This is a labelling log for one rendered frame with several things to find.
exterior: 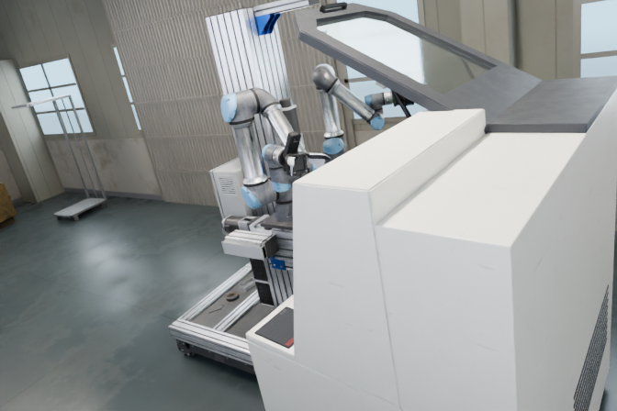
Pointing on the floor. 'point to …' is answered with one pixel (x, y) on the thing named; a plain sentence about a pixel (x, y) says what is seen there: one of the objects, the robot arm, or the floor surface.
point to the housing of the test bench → (510, 261)
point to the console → (353, 267)
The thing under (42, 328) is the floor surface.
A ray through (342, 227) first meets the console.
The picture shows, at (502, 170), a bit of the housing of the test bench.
